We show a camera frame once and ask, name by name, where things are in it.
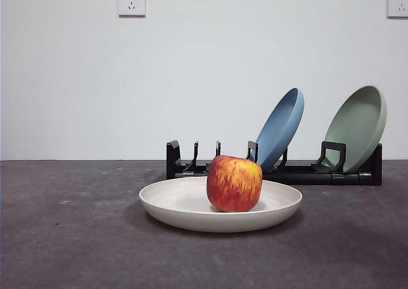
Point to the red yellow apple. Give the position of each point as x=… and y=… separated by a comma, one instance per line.
x=234, y=185

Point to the blue plate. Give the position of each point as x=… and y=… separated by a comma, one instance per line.
x=280, y=129

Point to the cream yellow plate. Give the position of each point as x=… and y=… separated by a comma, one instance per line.
x=178, y=206

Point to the white wall socket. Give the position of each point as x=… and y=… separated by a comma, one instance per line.
x=398, y=3
x=131, y=2

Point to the black plate rack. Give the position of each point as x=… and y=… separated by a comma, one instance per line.
x=303, y=178

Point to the green plate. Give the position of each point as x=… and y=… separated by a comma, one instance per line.
x=357, y=126

